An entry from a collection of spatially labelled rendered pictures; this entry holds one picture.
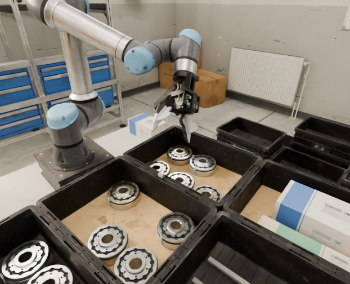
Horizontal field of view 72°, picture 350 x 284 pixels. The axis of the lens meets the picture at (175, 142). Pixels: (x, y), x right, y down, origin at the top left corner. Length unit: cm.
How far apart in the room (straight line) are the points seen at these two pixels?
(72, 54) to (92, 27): 26
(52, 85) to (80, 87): 156
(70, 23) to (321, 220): 87
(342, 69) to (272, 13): 108
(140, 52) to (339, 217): 67
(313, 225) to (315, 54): 289
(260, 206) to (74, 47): 86
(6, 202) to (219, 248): 86
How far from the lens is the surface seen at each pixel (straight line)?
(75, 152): 106
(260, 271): 70
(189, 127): 78
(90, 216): 81
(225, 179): 92
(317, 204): 78
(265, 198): 88
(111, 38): 78
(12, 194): 123
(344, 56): 341
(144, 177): 79
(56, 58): 258
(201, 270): 67
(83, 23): 82
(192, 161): 94
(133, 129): 144
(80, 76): 106
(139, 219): 77
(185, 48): 81
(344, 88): 346
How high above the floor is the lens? 140
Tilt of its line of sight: 31 degrees down
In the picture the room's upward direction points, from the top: straight up
